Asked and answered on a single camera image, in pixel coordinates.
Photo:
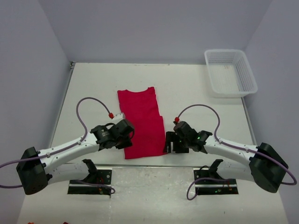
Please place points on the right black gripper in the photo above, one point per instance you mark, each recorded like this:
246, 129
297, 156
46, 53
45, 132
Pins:
174, 144

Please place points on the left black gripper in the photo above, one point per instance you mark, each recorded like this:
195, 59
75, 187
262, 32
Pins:
126, 142

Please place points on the red t shirt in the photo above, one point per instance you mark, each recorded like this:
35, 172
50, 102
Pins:
141, 109

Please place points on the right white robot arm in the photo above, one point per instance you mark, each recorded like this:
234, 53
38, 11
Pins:
260, 164

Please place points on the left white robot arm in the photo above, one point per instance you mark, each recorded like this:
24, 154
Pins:
38, 169

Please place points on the white plastic basket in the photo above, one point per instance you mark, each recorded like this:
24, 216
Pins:
230, 74

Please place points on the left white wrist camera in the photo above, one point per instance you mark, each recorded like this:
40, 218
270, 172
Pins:
116, 116

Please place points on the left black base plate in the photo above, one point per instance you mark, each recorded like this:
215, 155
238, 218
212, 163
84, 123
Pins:
103, 176

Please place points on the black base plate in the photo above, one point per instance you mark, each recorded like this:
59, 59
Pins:
209, 187
103, 176

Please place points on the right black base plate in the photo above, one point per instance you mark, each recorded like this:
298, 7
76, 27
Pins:
209, 187

